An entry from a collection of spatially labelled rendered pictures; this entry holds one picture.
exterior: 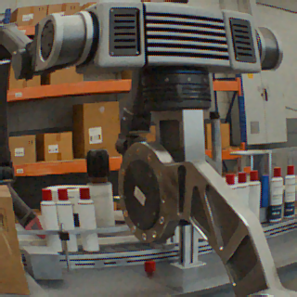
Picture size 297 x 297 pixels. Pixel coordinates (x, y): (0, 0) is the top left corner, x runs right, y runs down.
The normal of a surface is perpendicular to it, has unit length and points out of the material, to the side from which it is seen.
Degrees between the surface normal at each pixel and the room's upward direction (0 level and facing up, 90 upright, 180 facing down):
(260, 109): 90
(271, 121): 90
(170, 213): 90
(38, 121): 90
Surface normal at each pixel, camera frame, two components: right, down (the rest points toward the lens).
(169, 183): -0.88, 0.07
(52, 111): 0.48, 0.03
